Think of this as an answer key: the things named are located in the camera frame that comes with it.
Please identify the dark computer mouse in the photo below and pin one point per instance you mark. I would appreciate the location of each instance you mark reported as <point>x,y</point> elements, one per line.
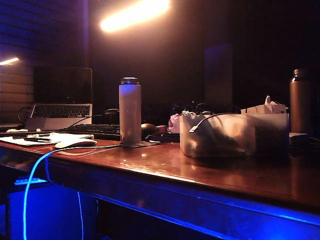
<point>148,129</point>

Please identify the backlit keyboard under desk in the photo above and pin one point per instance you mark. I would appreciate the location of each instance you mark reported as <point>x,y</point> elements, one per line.
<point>26,180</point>

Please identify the black headphones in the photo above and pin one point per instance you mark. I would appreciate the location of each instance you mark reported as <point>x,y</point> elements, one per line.
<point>111,113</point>

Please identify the silver open laptop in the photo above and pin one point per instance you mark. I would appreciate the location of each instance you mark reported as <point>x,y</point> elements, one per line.
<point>61,84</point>

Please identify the long bright ceiling light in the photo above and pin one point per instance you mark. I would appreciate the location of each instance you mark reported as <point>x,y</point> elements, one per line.
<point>135,13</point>

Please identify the cabinet under desk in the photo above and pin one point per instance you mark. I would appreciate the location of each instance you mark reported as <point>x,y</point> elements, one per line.
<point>51,212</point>

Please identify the crumpled white paper receipts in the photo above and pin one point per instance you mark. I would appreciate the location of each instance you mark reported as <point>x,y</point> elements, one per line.
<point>260,109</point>

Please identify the tall white water bottle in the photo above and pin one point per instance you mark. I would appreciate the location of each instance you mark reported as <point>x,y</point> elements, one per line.
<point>129,112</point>

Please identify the black pen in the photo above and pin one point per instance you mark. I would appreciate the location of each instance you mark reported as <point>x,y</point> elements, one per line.
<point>36,140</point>

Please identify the white paper sheets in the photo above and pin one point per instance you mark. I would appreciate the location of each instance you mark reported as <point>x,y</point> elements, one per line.
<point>61,137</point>

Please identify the long black marker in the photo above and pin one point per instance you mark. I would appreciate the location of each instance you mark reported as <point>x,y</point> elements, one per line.
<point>29,136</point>

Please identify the black spiral binding strip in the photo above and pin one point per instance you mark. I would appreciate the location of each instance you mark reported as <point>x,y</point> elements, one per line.
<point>24,133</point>

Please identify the white computer mouse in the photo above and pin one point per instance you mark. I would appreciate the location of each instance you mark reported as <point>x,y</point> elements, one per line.
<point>74,143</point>

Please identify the dark metal flask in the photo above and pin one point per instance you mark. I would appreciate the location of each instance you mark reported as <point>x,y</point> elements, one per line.
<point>299,105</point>

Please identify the translucent plastic box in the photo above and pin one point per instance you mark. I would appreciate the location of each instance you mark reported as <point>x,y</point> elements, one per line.
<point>225,142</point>

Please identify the dark upright panel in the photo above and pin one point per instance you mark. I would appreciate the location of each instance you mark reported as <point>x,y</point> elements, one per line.
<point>218,75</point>

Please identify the black computer keyboard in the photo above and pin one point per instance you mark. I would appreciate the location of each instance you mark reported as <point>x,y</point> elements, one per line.
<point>94,130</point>

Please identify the short bright light strip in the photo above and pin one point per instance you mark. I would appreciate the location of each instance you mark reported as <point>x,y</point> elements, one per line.
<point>9,61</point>

